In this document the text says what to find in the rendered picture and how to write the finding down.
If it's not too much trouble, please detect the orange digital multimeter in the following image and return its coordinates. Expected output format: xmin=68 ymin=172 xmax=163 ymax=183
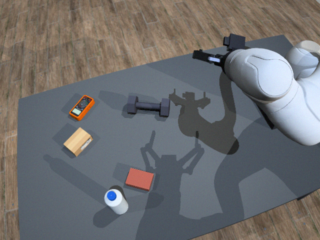
xmin=69 ymin=95 xmax=95 ymax=121

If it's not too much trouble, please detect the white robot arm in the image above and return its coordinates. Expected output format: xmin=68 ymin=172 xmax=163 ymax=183
xmin=223 ymin=33 xmax=320 ymax=146

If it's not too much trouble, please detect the flat reddish-brown rectangular block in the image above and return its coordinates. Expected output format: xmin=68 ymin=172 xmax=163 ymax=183
xmin=125 ymin=168 xmax=154 ymax=192

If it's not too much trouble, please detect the white bottle with blue cap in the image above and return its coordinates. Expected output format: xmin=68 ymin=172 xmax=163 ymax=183
xmin=104 ymin=189 xmax=128 ymax=215

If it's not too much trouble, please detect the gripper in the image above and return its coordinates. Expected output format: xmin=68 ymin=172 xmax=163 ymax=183
xmin=192 ymin=49 xmax=233 ymax=74

